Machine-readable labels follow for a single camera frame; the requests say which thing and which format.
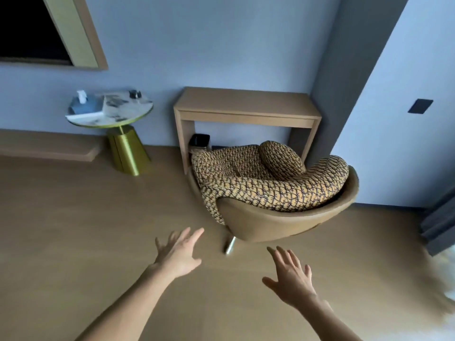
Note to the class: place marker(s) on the patterned brown seat cushion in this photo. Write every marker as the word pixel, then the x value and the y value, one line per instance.
pixel 256 181

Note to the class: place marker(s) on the person's right thumb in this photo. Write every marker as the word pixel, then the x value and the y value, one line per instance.
pixel 271 281

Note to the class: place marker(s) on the blue tissue box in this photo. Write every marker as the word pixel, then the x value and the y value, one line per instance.
pixel 84 102

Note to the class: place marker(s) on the black wall switch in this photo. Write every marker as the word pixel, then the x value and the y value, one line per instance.
pixel 420 106

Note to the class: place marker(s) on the person's left forearm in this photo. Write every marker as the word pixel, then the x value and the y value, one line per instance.
pixel 124 308

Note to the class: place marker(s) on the person's left hand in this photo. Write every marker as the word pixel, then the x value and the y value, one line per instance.
pixel 176 257

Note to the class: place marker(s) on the light wooden console desk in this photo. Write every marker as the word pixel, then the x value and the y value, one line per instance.
pixel 245 106

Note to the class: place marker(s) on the white fluffy rug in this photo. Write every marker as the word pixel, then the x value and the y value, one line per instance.
pixel 446 269

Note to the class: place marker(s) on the black waste bin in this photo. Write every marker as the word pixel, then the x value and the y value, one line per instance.
pixel 199 142

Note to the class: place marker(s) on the person's right hand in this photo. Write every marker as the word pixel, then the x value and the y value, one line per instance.
pixel 293 284

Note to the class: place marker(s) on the black television screen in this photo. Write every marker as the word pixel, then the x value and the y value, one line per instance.
pixel 28 28

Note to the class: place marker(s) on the person's right middle finger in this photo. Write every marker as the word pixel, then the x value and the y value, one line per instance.
pixel 286 257

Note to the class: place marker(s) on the round marble gold side table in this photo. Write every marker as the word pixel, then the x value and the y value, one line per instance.
pixel 122 138

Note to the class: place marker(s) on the person's right forearm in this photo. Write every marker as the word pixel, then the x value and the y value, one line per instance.
pixel 328 323

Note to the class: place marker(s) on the person's left thumb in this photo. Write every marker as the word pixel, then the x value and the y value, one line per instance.
pixel 196 262

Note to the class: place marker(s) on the grey curtain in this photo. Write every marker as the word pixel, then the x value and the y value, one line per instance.
pixel 439 223

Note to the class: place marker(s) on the small dark tray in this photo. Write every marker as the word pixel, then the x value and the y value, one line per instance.
pixel 135 94

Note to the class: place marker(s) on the person's right little finger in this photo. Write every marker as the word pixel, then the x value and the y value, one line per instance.
pixel 308 274

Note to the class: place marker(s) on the low wooden ledge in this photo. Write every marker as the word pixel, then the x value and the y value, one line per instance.
pixel 46 145

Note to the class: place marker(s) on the patterned brown round pillow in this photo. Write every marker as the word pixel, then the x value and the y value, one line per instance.
pixel 280 161

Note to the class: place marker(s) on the tan leather armchair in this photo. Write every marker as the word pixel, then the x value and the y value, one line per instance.
pixel 284 218

